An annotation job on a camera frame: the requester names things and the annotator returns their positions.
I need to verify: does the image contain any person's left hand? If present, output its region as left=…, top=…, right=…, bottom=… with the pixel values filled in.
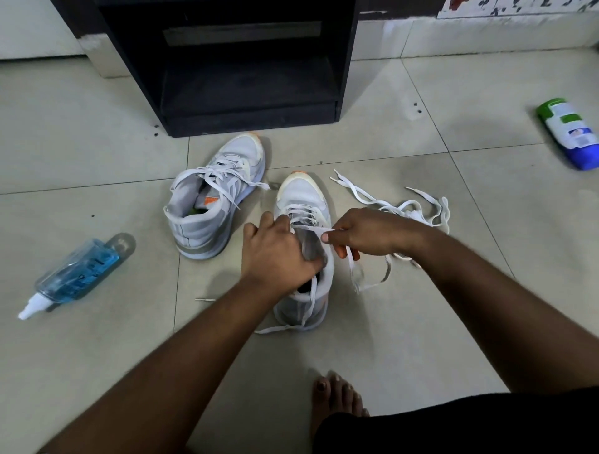
left=239, top=211, right=327, bottom=300

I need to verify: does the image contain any person's right hand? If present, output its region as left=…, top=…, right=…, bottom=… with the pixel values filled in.
left=320, top=208, right=431, bottom=262

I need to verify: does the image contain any person's left forearm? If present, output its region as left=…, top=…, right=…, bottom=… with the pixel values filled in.
left=37, top=276, right=281, bottom=454

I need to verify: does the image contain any person's right forearm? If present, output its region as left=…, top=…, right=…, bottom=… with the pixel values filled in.
left=411, top=229, right=599, bottom=396

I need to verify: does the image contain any person's right foot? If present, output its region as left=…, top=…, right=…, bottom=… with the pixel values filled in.
left=310, top=372, right=371, bottom=440

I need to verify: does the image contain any black open shelf box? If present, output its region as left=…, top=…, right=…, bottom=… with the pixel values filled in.
left=93, top=0, right=361, bottom=138

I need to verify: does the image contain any blue transparent bottle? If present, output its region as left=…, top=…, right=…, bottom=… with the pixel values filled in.
left=17, top=232, right=137, bottom=321

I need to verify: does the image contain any zebra striped garment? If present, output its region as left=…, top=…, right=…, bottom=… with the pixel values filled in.
left=312, top=385, right=599, bottom=454

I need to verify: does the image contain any green blue white bottle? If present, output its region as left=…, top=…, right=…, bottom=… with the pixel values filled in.
left=537, top=98, right=599, bottom=171

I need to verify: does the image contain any dark brown wooden cabinet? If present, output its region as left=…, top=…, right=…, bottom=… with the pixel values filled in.
left=50, top=0, right=446, bottom=39

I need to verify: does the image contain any white floral patterned sheet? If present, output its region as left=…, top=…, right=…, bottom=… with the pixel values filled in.
left=436, top=0, right=599, bottom=19

